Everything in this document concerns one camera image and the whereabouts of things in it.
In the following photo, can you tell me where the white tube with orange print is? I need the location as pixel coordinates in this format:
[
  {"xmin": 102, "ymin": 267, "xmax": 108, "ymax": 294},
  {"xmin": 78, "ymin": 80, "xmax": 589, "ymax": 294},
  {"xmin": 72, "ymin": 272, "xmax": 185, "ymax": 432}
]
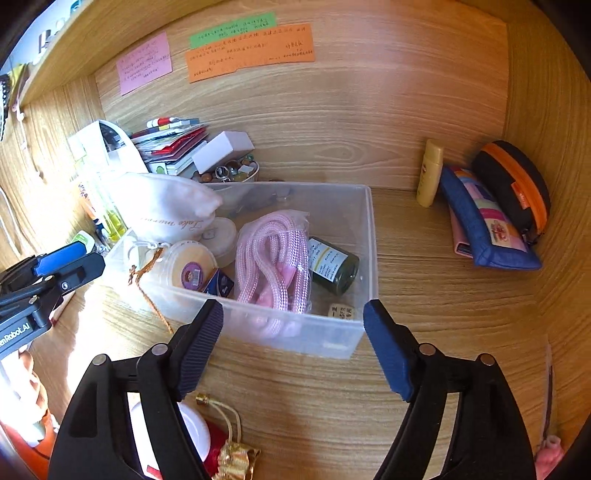
[{"xmin": 76, "ymin": 180, "xmax": 100, "ymax": 222}]

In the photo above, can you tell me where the grey cloth item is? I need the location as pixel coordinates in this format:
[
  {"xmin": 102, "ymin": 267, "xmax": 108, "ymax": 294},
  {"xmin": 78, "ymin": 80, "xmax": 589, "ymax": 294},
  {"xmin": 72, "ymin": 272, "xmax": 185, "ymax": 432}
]
[{"xmin": 249, "ymin": 187, "xmax": 296, "ymax": 208}]

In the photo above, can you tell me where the pink paw toy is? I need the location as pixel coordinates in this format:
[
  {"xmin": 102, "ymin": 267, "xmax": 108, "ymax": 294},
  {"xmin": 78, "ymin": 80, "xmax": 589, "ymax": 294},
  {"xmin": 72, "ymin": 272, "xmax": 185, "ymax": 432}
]
[{"xmin": 536, "ymin": 436, "xmax": 566, "ymax": 480}]

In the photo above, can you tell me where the beige cord with gold cap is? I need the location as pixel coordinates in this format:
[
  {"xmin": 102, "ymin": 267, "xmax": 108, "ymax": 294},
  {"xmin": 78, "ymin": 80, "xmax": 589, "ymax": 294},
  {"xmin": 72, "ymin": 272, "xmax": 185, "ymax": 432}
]
[{"xmin": 194, "ymin": 392, "xmax": 243, "ymax": 444}]

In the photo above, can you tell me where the white drawstring pouch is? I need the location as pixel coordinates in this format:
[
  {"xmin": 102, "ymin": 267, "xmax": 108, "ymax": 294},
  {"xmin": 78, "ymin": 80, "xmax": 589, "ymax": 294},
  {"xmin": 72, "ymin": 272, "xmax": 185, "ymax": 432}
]
[{"xmin": 108, "ymin": 173, "xmax": 223, "ymax": 245}]

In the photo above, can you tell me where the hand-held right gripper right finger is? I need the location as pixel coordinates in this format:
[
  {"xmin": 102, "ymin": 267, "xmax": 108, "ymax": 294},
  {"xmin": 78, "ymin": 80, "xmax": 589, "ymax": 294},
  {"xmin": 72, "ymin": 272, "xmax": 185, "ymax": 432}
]
[{"xmin": 362, "ymin": 299, "xmax": 539, "ymax": 480}]

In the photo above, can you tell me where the yellow plastic bottle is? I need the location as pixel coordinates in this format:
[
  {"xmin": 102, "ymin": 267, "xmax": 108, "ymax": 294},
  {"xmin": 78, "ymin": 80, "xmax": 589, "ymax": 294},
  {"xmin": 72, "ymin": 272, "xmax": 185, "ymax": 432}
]
[{"xmin": 416, "ymin": 138, "xmax": 444, "ymax": 208}]

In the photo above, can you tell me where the pink rope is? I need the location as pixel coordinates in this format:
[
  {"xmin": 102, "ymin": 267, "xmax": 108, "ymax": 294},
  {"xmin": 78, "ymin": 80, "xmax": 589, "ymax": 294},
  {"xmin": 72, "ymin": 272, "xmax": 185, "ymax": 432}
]
[{"xmin": 233, "ymin": 209, "xmax": 312, "ymax": 335}]

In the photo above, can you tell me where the white curved desk holder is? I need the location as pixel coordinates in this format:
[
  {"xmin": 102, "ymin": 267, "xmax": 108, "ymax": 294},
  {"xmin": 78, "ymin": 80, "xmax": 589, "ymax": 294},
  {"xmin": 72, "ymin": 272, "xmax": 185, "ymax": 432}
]
[{"xmin": 67, "ymin": 120, "xmax": 148, "ymax": 185}]

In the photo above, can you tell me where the white round lid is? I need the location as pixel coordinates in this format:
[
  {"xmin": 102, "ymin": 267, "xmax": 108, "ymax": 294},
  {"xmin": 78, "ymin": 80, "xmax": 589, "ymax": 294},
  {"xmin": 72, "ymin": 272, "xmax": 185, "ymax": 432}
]
[{"xmin": 130, "ymin": 401, "xmax": 213, "ymax": 480}]

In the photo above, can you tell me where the white bowl with beads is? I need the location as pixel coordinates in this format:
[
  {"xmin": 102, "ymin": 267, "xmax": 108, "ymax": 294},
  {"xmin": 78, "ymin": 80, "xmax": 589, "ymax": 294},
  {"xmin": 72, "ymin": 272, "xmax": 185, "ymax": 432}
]
[{"xmin": 196, "ymin": 157, "xmax": 260, "ymax": 185}]

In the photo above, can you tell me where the small white box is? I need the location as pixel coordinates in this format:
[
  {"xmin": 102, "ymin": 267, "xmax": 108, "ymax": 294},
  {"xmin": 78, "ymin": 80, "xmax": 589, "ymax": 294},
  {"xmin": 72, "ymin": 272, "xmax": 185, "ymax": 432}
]
[{"xmin": 191, "ymin": 131, "xmax": 254, "ymax": 174}]

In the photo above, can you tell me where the blue pencil pouch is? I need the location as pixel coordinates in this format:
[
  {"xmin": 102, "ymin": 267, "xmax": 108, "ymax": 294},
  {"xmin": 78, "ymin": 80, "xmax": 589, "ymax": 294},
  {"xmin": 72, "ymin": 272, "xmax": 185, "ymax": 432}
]
[{"xmin": 438, "ymin": 165, "xmax": 542, "ymax": 271}]

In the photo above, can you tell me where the orange cloth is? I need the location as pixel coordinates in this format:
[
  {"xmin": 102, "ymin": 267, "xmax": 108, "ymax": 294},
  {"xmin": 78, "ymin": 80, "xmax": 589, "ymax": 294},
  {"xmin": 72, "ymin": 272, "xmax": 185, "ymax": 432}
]
[{"xmin": 0, "ymin": 411, "xmax": 61, "ymax": 480}]

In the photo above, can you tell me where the pink sticky note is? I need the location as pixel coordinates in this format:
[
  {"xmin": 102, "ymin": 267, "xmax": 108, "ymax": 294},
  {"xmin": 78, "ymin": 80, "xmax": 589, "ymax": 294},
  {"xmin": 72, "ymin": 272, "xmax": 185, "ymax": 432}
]
[{"xmin": 115, "ymin": 32, "xmax": 174, "ymax": 97}]

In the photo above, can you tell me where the black beaded band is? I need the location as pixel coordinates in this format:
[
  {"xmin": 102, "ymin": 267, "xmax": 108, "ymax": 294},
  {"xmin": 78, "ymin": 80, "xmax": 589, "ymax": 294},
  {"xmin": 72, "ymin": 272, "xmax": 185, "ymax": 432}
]
[{"xmin": 0, "ymin": 74, "xmax": 12, "ymax": 141}]

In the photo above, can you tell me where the gold fabric pouch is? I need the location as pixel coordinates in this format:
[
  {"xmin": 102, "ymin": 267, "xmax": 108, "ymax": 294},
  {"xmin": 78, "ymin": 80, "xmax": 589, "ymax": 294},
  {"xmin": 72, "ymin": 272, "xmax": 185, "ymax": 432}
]
[{"xmin": 217, "ymin": 440, "xmax": 262, "ymax": 480}]

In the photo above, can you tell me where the white tub with purple label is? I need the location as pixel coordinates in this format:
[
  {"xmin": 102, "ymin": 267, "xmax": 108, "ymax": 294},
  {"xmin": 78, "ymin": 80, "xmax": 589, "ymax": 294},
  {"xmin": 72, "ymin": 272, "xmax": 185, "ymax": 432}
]
[{"xmin": 143, "ymin": 240, "xmax": 218, "ymax": 315}]

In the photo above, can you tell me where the pink wallet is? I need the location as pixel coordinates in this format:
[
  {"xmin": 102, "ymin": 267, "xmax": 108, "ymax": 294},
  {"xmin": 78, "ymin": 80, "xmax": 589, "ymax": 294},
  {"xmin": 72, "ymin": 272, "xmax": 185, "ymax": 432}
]
[{"xmin": 450, "ymin": 205, "xmax": 476, "ymax": 259}]

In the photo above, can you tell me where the black and orange zip case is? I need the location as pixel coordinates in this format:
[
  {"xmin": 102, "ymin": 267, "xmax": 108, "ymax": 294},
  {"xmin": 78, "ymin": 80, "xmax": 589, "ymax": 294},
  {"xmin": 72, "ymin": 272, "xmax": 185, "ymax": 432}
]
[{"xmin": 471, "ymin": 141, "xmax": 551, "ymax": 245}]

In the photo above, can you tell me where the green sticky note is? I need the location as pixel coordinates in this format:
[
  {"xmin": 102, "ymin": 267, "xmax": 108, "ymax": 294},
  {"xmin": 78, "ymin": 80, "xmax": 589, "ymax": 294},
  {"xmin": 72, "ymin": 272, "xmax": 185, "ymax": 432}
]
[{"xmin": 189, "ymin": 13, "xmax": 277, "ymax": 49}]

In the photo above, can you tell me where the wooden shelf board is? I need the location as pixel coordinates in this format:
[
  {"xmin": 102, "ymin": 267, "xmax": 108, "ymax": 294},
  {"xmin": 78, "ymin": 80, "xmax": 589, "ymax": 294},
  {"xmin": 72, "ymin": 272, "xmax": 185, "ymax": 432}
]
[{"xmin": 18, "ymin": 0, "xmax": 139, "ymax": 107}]

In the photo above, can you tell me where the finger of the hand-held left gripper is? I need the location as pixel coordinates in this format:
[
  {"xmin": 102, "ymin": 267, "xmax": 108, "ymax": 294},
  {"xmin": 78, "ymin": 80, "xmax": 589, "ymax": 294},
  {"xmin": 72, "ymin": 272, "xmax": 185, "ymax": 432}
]
[
  {"xmin": 0, "ymin": 242, "xmax": 95, "ymax": 294},
  {"xmin": 25, "ymin": 253, "xmax": 106, "ymax": 325}
]

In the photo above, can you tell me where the clear plastic storage box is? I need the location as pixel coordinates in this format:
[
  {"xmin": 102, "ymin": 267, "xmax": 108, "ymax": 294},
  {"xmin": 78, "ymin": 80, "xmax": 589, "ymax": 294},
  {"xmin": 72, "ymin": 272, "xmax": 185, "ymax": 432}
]
[{"xmin": 104, "ymin": 181, "xmax": 379, "ymax": 361}]

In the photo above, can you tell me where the dark green spray bottle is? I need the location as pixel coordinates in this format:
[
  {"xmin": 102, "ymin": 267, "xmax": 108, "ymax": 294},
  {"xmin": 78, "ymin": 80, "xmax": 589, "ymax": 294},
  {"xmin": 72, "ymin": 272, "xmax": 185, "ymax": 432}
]
[{"xmin": 307, "ymin": 236, "xmax": 361, "ymax": 296}]

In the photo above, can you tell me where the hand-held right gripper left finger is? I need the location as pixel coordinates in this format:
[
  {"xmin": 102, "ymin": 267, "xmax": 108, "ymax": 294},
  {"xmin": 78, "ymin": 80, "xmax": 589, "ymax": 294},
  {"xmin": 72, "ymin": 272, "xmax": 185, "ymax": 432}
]
[{"xmin": 48, "ymin": 299, "xmax": 225, "ymax": 480}]

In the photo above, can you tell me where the clear bottle with yellow liquid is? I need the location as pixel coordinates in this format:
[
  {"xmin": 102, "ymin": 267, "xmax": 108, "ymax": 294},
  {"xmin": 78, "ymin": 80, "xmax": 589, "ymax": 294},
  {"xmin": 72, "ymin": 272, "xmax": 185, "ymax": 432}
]
[{"xmin": 95, "ymin": 171, "xmax": 127, "ymax": 243}]

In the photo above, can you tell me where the red pouch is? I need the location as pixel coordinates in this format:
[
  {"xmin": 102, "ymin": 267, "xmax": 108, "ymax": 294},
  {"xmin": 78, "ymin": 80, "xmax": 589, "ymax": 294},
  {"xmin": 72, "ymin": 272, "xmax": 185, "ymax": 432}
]
[{"xmin": 203, "ymin": 418, "xmax": 232, "ymax": 476}]

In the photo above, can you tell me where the blue staple box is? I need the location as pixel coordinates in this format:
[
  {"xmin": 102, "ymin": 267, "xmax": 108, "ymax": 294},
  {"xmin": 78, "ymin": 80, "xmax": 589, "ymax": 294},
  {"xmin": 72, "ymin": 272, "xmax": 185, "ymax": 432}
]
[{"xmin": 199, "ymin": 268, "xmax": 235, "ymax": 297}]

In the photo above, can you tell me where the orange sticky note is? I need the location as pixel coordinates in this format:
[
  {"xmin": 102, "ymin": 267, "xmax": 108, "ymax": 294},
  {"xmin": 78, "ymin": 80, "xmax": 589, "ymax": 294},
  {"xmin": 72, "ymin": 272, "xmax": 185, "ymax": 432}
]
[{"xmin": 185, "ymin": 23, "xmax": 315, "ymax": 84}]

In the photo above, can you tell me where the stack of notebooks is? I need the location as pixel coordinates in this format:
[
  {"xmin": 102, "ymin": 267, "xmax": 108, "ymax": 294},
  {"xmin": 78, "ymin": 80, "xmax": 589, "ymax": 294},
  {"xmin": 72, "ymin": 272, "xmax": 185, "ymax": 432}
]
[{"xmin": 129, "ymin": 117, "xmax": 211, "ymax": 176}]

